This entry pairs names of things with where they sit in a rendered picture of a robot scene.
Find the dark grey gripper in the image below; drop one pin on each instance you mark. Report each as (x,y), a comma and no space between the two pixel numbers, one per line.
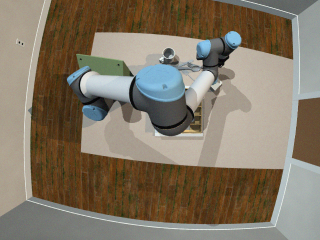
(221,62)

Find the grey mug with white rim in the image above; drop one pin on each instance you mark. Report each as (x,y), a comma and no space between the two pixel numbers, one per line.
(168,53)

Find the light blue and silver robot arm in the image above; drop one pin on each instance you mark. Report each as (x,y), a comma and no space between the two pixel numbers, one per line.
(158,90)

